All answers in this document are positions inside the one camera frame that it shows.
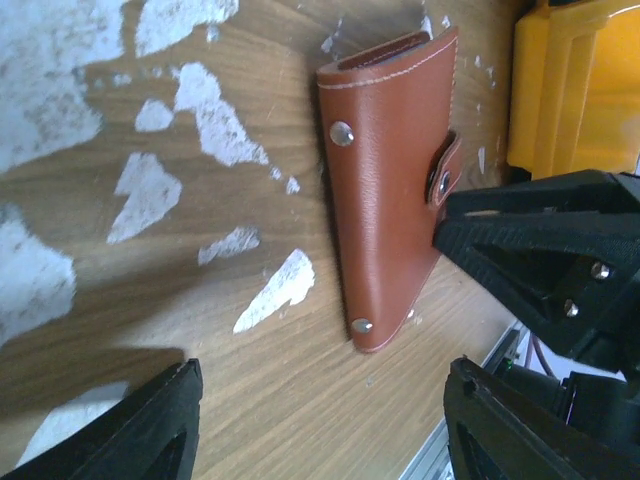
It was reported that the aluminium front rail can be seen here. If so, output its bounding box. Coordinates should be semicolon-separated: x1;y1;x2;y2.
401;322;530;479

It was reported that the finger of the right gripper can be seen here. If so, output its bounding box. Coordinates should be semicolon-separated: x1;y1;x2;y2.
445;170;619;220
435;214;611;358

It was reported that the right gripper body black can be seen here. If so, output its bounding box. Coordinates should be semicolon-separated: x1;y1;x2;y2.
564;174;639;445

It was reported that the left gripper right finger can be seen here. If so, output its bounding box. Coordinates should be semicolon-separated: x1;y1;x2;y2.
444;357;639;479

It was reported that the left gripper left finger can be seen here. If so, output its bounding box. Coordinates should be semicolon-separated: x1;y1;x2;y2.
3;358;203;480

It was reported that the yellow storage bin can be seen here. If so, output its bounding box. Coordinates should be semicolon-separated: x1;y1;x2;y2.
507;0;639;179

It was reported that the brown leather card holder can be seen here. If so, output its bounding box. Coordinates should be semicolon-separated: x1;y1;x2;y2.
316;27;462;353

